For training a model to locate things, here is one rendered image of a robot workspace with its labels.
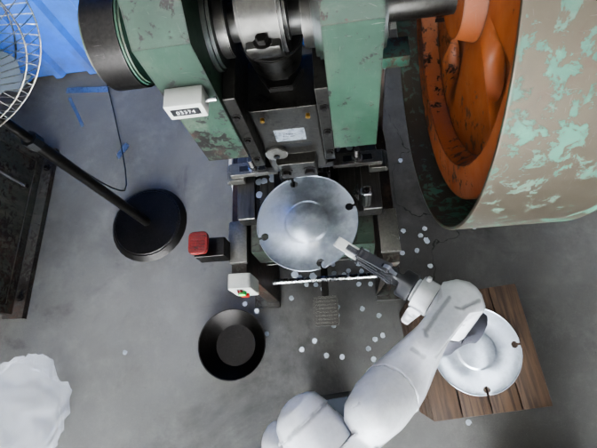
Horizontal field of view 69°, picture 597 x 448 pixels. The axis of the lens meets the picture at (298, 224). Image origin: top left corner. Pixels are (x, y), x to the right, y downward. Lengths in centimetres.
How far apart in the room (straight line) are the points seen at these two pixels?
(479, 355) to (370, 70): 111
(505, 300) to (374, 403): 99
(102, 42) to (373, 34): 45
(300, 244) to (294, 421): 55
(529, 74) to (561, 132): 9
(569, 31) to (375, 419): 59
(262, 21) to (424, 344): 63
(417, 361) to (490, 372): 81
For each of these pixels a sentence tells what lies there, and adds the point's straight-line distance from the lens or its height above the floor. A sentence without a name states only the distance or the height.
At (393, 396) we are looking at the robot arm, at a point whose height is 114.
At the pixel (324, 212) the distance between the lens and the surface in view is 122.
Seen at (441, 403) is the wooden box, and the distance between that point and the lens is 161.
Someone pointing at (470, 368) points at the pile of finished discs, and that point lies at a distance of 163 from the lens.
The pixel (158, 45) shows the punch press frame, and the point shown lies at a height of 143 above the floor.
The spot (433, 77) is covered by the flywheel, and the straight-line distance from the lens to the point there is 114.
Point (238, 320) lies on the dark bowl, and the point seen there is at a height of 2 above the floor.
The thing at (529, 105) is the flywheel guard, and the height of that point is 153.
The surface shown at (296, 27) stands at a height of 133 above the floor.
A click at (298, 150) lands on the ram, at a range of 109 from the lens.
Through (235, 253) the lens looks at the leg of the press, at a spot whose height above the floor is 64.
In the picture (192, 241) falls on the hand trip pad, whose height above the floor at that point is 76.
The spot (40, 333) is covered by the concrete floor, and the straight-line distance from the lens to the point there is 246.
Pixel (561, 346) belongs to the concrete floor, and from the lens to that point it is 210.
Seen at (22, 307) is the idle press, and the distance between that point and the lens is 251.
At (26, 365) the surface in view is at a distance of 230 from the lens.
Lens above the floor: 194
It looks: 70 degrees down
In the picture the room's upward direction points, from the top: 22 degrees counter-clockwise
